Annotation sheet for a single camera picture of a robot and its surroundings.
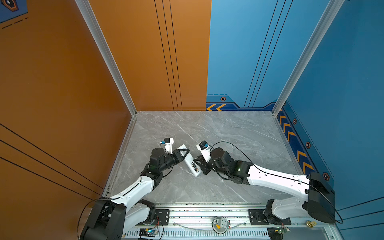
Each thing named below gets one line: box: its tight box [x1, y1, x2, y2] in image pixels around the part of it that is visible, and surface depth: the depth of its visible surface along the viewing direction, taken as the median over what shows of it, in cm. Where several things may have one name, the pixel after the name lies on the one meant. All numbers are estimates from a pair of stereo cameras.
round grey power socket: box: [211, 215, 231, 235], surface depth 68 cm
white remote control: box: [177, 144, 202, 178], surface depth 79 cm
